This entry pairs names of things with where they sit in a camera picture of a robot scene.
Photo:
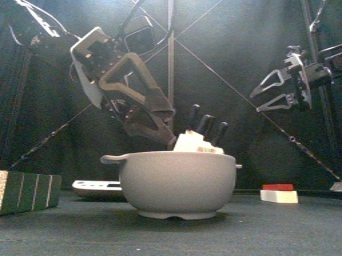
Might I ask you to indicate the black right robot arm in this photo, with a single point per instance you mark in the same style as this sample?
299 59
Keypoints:
327 30

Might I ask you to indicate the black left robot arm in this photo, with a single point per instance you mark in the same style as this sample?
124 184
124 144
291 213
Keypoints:
37 25

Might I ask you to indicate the red and white sushi piece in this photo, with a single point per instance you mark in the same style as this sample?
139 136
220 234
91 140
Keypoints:
279 194

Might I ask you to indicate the white toy knife block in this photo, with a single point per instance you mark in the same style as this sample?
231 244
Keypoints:
194 143

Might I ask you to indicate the gray toy pot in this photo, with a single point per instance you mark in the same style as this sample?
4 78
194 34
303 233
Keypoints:
178 183

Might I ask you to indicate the small white object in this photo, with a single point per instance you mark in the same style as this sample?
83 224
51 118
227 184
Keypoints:
337 186

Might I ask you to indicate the green striped box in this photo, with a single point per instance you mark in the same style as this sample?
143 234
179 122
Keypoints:
28 191

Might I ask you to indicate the diagonal frame brace rod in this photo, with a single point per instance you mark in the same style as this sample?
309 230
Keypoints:
248 101
53 135

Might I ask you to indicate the vertical frame pole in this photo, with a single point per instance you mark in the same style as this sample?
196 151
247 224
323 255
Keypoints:
171 66

